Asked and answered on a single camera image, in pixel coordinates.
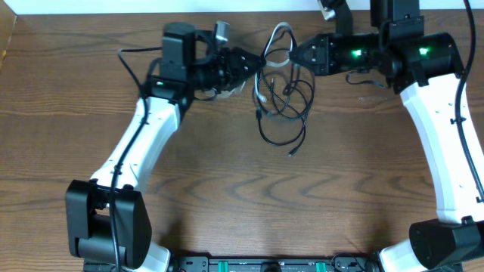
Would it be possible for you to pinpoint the white cable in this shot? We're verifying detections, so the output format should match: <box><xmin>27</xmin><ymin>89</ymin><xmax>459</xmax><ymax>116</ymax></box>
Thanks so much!
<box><xmin>253</xmin><ymin>21</ymin><xmax>296</xmax><ymax>104</ymax></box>

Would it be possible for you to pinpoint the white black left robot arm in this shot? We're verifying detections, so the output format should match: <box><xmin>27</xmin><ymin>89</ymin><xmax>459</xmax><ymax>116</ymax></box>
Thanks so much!
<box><xmin>65</xmin><ymin>21</ymin><xmax>265</xmax><ymax>271</ymax></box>

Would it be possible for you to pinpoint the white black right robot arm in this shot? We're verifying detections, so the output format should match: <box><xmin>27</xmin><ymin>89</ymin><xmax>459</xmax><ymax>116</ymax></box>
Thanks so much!
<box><xmin>290</xmin><ymin>0</ymin><xmax>483</xmax><ymax>271</ymax></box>

